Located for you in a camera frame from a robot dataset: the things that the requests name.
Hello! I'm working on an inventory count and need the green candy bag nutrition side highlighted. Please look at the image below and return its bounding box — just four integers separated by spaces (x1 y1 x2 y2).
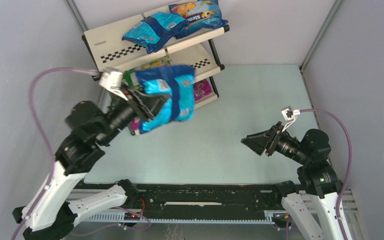
123 68 142 90

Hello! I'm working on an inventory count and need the magenta grape candy bag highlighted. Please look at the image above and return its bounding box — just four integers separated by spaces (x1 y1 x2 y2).
193 79 213 102
128 117 141 136

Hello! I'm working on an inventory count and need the teal blue candy bag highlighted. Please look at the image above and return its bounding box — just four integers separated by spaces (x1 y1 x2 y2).
121 11 189 54
135 64 195 135

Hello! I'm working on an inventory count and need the green Fox's candy bag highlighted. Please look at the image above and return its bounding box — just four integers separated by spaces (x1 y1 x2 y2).
140 55 171 70

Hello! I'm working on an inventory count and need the blue fruit candy bag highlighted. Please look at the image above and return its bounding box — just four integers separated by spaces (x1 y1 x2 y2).
168 0 228 40

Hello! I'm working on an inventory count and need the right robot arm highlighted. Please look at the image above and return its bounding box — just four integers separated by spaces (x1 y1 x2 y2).
241 122 353 240

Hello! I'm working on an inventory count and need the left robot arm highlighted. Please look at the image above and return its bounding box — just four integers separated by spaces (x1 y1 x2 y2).
12 85 171 240

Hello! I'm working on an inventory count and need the beige three-tier shelf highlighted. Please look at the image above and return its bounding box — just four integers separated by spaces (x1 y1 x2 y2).
82 4 230 116

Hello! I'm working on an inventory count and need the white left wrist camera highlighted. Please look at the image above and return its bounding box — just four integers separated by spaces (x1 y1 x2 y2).
99 67 128 101

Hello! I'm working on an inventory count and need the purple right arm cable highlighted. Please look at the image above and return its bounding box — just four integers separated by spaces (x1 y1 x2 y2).
278 108 353 240

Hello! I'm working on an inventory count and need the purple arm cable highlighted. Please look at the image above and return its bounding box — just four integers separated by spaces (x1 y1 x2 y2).
9 67 102 240
278 108 353 240

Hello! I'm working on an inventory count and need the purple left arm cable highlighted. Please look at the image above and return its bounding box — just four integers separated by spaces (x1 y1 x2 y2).
9 67 102 240

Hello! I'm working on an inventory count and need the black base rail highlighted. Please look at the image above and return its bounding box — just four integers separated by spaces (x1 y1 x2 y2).
95 182 299 223

